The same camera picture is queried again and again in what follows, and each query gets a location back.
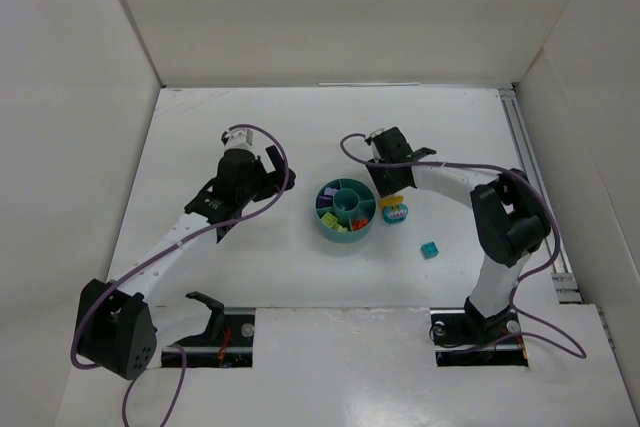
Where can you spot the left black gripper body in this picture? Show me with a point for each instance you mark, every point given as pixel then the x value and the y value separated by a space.
pixel 211 202

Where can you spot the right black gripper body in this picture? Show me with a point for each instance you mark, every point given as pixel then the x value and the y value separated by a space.
pixel 388 181

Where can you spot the yellow lego piece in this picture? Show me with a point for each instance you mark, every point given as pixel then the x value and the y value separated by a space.
pixel 390 201

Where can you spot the blue printed oval lego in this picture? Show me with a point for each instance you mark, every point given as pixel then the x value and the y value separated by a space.
pixel 393 214

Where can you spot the dark purple lego brick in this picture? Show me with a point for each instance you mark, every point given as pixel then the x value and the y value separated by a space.
pixel 324 201

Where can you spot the orange round lego piece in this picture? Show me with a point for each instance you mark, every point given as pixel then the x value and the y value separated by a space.
pixel 357 225

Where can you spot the lime green lego brick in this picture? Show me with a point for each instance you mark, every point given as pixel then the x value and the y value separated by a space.
pixel 329 220

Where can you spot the teal small lego brick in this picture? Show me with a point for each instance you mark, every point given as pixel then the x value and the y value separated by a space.
pixel 429 250

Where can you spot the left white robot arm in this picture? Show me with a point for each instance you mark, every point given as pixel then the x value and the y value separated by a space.
pixel 119 325

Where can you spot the teal round divided container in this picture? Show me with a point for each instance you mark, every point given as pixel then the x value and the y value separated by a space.
pixel 353 200

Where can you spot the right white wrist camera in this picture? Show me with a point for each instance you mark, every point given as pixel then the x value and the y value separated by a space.
pixel 375 136

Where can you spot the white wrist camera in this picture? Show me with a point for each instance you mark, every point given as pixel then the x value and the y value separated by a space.
pixel 375 136
pixel 238 139

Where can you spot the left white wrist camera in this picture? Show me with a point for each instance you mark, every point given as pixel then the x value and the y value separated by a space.
pixel 238 139

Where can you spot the aluminium rail right edge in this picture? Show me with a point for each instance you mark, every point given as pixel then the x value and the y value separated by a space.
pixel 561 273

